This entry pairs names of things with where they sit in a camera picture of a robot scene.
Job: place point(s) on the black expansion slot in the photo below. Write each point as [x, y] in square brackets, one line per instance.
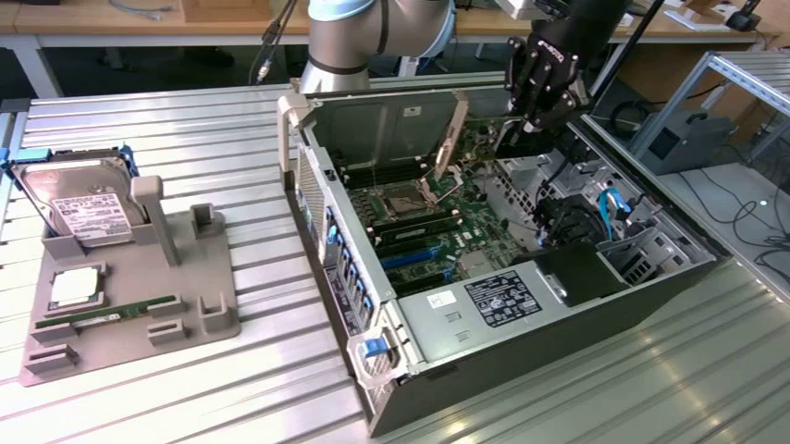
[426, 283]
[401, 250]

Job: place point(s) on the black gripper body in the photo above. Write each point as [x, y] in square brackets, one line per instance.
[574, 37]

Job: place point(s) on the black plastic shroud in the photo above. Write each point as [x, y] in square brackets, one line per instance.
[581, 277]

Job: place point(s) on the black desk device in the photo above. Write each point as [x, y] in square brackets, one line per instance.
[741, 20]

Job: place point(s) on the thin locking lever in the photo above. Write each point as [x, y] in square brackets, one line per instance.
[374, 176]

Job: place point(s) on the black RAM slot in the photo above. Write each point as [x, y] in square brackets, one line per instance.
[379, 166]
[410, 216]
[386, 179]

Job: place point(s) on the black tripod pole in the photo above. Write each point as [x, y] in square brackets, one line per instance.
[618, 60]

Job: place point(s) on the blue expansion slot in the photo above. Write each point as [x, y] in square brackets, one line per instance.
[410, 259]

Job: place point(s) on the aluminium profile frame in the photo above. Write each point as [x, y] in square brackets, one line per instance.
[750, 69]

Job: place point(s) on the metal disk bay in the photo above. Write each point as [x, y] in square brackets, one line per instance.
[647, 259]

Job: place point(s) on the blue card retention clip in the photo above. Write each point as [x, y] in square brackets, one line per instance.
[347, 260]
[358, 280]
[336, 238]
[367, 307]

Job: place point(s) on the metal socket cover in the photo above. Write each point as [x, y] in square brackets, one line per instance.
[427, 189]

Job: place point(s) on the wooden desk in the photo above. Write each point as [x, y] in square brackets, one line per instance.
[74, 18]
[485, 25]

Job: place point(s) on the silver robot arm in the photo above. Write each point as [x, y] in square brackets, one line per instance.
[346, 46]

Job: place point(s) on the silver CPU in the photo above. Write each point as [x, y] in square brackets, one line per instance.
[75, 289]

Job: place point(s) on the open dark PC case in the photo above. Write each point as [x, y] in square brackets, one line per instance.
[555, 351]

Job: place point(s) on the hard disk with blue carrier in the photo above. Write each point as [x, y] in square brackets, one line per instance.
[80, 203]

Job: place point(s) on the black RAM stick with label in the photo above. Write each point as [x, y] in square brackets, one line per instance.
[414, 233]

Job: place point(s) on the metal drive cage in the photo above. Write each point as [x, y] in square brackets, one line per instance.
[518, 185]

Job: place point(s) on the green motherboard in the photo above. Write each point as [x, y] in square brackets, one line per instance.
[475, 217]

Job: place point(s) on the grey power supply unit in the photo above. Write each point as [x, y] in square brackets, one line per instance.
[445, 333]

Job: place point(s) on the grey parts rack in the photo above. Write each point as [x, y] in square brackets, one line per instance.
[130, 296]

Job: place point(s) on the expansion card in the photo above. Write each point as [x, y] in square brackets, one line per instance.
[482, 141]

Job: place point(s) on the green RAM stick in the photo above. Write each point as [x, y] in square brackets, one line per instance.
[111, 312]

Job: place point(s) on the black front fan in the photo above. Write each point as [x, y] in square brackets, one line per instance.
[565, 219]

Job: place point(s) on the CPU socket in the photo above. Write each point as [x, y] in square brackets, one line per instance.
[405, 201]

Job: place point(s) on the silver chipset heatsink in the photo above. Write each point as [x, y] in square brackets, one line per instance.
[477, 263]

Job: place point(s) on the blue case latch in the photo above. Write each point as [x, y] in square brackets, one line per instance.
[373, 348]

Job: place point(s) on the white flat box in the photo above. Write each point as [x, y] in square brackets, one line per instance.
[697, 20]

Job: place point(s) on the grey equipment box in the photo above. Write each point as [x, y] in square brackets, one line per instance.
[685, 143]

